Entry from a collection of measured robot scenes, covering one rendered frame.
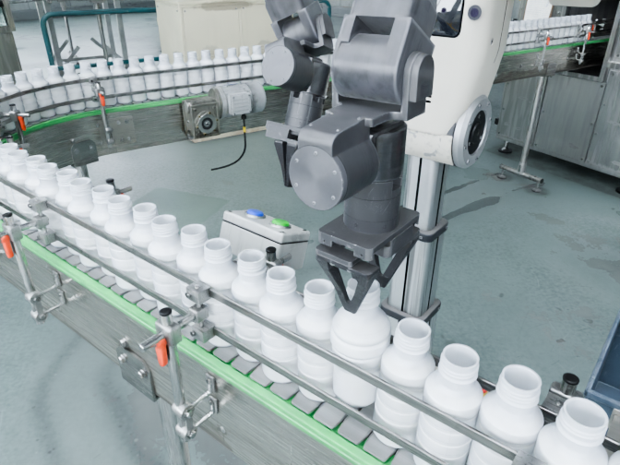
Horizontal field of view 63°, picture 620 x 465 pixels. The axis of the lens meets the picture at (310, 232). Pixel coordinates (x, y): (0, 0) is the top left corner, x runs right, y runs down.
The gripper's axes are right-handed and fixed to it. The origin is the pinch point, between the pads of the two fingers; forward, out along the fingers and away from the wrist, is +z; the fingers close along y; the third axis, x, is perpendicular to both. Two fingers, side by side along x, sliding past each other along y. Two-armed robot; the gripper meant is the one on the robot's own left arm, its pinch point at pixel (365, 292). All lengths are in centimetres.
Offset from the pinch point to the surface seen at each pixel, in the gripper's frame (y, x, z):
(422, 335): 1.4, -6.7, 3.7
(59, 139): 42, 158, 27
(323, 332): -2.3, 4.2, 6.5
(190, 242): -1.6, 29.0, 3.2
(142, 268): -2.9, 40.9, 12.0
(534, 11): 390, 102, 8
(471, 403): -2.0, -14.4, 6.2
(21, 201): -3, 81, 12
